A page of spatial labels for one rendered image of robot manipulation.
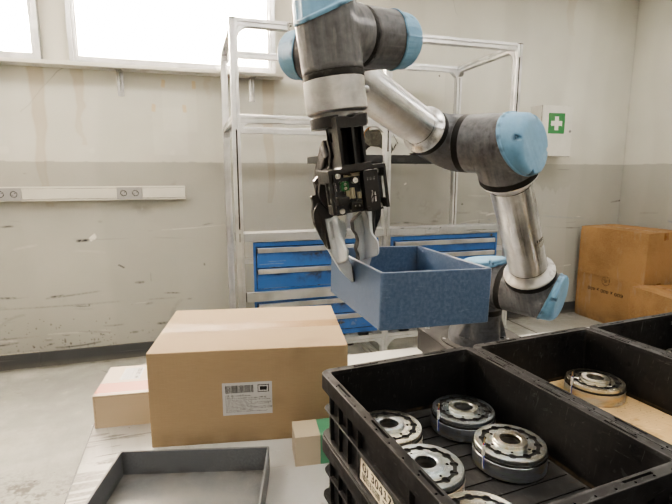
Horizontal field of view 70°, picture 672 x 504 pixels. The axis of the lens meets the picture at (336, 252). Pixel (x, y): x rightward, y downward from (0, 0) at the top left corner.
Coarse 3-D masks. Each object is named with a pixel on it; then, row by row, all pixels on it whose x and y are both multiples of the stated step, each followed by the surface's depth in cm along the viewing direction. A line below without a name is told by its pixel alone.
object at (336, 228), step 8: (336, 216) 60; (328, 224) 62; (336, 224) 60; (344, 224) 62; (328, 232) 62; (336, 232) 61; (344, 232) 62; (336, 240) 61; (344, 240) 63; (336, 248) 62; (344, 248) 58; (336, 256) 62; (344, 256) 59; (336, 264) 63; (344, 264) 63; (344, 272) 63; (352, 272) 64; (352, 280) 64
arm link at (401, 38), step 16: (384, 16) 59; (400, 16) 61; (384, 32) 58; (400, 32) 61; (416, 32) 63; (384, 48) 60; (400, 48) 62; (416, 48) 64; (368, 64) 61; (384, 64) 63; (400, 64) 64
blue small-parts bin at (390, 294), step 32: (352, 256) 75; (384, 256) 76; (416, 256) 78; (448, 256) 69; (352, 288) 65; (384, 288) 55; (416, 288) 57; (448, 288) 58; (480, 288) 59; (384, 320) 56; (416, 320) 57; (448, 320) 59; (480, 320) 60
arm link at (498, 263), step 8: (480, 256) 127; (488, 256) 126; (496, 256) 125; (480, 264) 119; (488, 264) 119; (496, 264) 119; (504, 264) 120; (496, 272) 118; (496, 280) 117; (496, 288) 117; (496, 296) 117; (496, 304) 118
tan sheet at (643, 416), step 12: (612, 408) 86; (624, 408) 86; (636, 408) 86; (648, 408) 86; (624, 420) 82; (636, 420) 82; (648, 420) 82; (660, 420) 82; (648, 432) 78; (660, 432) 78
